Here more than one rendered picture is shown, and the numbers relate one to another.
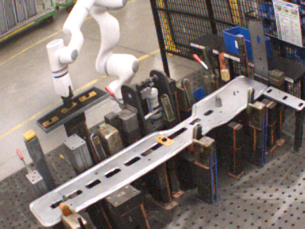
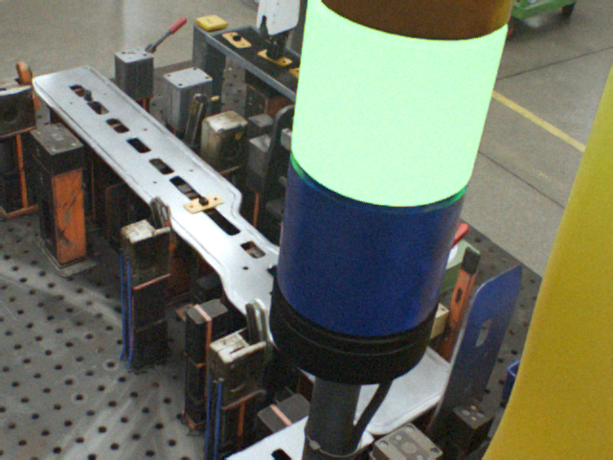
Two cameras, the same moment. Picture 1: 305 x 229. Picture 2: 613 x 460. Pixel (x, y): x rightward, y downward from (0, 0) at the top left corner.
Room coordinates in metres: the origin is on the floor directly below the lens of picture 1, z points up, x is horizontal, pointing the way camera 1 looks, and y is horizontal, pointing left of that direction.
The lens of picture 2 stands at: (1.46, -1.50, 2.04)
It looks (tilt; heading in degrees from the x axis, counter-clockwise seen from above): 36 degrees down; 81
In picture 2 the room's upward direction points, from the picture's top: 8 degrees clockwise
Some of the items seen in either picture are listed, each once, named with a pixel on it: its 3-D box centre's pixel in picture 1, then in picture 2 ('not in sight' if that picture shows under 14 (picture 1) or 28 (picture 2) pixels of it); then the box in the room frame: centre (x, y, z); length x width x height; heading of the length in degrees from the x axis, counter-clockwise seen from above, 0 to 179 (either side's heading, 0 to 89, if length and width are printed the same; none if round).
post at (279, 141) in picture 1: (276, 119); not in sight; (1.65, -0.65, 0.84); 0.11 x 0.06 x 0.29; 34
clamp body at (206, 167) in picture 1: (206, 172); (146, 295); (1.36, -0.18, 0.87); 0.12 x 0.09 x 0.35; 34
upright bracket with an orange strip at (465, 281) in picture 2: (225, 86); (442, 356); (1.92, -0.41, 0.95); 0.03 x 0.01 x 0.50; 124
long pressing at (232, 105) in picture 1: (162, 144); (194, 201); (1.45, -0.02, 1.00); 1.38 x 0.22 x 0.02; 124
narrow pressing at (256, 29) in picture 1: (259, 49); (474, 359); (1.87, -0.64, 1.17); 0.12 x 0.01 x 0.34; 34
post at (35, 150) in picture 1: (44, 174); (207, 102); (1.47, 0.57, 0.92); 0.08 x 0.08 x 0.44; 34
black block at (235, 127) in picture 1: (236, 151); (204, 368); (1.48, -0.35, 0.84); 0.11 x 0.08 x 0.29; 34
